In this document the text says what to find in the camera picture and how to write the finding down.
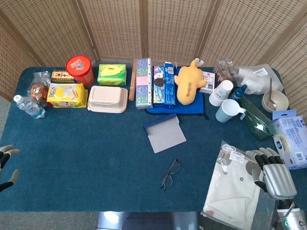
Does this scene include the clear plastic water bottle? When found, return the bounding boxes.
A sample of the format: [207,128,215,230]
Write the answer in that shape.
[13,94,46,119]

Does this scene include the beige lidded lunch box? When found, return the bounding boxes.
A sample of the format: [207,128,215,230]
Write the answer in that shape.
[87,85,129,114]

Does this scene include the blue glasses case grey inside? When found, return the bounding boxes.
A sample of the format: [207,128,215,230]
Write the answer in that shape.
[143,114,187,154]

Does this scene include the orange tub with red lid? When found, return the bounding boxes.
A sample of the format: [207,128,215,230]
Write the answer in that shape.
[65,55,95,87]

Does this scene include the blue yellow cookie box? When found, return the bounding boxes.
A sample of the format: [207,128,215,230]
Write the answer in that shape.
[153,65,166,107]

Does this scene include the pastel multicolour tissue pack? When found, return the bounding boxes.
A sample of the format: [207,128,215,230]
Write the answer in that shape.
[135,57,154,110]

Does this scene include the white plastic bag with label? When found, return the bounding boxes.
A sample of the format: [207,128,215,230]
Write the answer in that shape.
[234,64,284,95]

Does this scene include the teal table cover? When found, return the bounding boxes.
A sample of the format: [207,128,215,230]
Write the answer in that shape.
[0,66,307,213]

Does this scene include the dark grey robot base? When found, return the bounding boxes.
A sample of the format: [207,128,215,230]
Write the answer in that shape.
[95,211,201,230]

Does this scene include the black grey left robot hand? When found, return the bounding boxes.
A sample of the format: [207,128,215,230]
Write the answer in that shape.
[0,144,21,192]

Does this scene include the light blue mug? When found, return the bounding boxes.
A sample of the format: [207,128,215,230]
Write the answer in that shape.
[215,99,247,123]

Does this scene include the yellow plush toy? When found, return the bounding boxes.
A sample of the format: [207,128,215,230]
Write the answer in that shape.
[174,59,208,105]

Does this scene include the blue cloth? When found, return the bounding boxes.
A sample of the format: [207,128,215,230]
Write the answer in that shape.
[145,66,210,120]

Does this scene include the green glass bottle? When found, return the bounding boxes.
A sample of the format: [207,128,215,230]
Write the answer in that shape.
[237,95,276,141]

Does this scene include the wicker folding screen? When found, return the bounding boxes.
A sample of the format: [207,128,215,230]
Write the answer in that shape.
[0,0,307,120]

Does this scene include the black eyeglasses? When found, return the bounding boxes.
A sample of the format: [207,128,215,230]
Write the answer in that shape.
[160,159,183,192]

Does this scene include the bagged brown bread bun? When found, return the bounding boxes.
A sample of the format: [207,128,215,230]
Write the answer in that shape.
[27,71,51,108]

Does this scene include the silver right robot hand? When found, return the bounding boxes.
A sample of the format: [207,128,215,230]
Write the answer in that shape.
[246,148,297,199]

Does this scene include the green tissue box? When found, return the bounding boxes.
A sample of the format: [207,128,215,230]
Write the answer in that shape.
[97,63,127,87]

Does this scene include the clear plastic box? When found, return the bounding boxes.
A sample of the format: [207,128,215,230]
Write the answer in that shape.
[213,59,238,84]

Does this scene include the yellow biscuit package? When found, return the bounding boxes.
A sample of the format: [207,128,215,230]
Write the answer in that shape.
[47,82,88,108]

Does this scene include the white paper cup stack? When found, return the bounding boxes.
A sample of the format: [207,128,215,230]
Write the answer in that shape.
[209,79,234,107]

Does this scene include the small white red box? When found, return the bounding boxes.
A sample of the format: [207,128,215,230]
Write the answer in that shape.
[199,70,216,94]

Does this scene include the small brown yellow box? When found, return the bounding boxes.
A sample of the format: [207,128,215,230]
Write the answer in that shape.
[50,69,77,84]

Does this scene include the blue white wipes pack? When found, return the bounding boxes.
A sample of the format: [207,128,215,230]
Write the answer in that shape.
[272,109,307,171]

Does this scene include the wooden rolling pin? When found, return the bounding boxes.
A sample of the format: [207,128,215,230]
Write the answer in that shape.
[128,58,137,102]

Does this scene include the blue open carton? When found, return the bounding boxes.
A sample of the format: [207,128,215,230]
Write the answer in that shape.
[164,61,177,106]

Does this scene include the beige bowl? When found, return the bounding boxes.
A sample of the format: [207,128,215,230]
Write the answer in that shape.
[261,90,289,113]

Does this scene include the bagged cream shirt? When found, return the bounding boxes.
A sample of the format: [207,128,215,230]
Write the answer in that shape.
[200,140,281,230]

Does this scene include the small dark blue bottle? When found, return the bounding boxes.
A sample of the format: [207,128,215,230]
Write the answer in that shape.
[230,84,248,101]

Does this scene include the metal spoon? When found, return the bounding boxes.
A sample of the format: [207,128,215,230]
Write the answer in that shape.
[268,78,278,111]

